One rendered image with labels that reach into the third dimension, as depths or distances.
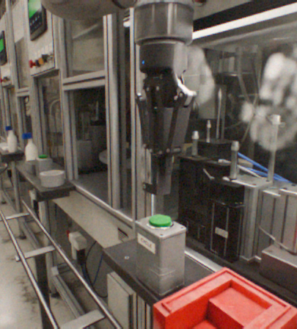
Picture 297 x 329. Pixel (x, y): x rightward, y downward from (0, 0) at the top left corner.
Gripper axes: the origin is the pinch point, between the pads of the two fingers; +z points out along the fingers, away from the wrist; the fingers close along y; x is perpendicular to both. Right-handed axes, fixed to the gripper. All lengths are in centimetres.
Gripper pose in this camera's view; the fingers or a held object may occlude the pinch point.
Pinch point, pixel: (161, 174)
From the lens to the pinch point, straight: 46.2
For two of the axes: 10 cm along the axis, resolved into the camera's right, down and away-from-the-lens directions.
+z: 0.0, 9.8, 2.2
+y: -5.8, -1.8, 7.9
